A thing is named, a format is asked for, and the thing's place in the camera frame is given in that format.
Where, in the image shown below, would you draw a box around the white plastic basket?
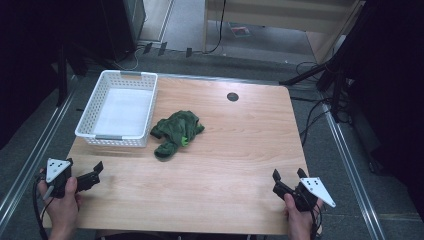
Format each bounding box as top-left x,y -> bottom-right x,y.
74,69 -> 159,148

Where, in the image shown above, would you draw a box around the person's right hand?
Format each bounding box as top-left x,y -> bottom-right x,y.
283,193 -> 324,240

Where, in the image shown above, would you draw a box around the red booklet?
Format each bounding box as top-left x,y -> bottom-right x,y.
230,25 -> 252,39

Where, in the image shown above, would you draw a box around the light wooden furniture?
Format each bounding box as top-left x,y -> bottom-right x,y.
201,0 -> 366,64

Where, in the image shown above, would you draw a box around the green plush toy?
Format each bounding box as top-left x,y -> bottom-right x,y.
149,109 -> 206,159

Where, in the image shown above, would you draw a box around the black floor cables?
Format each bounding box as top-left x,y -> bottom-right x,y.
290,61 -> 354,148

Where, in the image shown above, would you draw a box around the metal floor rail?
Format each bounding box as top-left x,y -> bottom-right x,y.
321,103 -> 388,240
0,89 -> 77,231

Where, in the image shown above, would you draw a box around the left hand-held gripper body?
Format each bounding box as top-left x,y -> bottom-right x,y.
45,157 -> 74,200

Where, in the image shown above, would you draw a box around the person's left hand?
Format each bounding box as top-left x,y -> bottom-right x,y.
37,168 -> 83,240

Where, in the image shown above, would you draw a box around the black post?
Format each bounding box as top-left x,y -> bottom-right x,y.
56,43 -> 69,108

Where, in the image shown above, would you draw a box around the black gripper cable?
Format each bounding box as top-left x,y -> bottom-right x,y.
31,175 -> 54,240
309,203 -> 324,240

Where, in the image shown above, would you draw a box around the white floor cable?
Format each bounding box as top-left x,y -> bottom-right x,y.
111,44 -> 148,72

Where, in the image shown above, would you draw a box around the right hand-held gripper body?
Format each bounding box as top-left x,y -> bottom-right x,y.
291,176 -> 337,213

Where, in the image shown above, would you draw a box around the black metal stand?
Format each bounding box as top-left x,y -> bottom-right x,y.
279,6 -> 378,124

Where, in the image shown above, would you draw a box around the black hanging cable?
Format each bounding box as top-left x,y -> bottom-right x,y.
202,0 -> 228,55

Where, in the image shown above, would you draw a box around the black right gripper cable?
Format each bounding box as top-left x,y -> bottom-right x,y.
309,203 -> 324,240

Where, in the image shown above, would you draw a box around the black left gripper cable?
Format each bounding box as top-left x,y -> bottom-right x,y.
31,175 -> 54,240

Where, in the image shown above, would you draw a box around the black cabinet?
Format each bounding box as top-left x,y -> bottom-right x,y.
99,0 -> 148,63

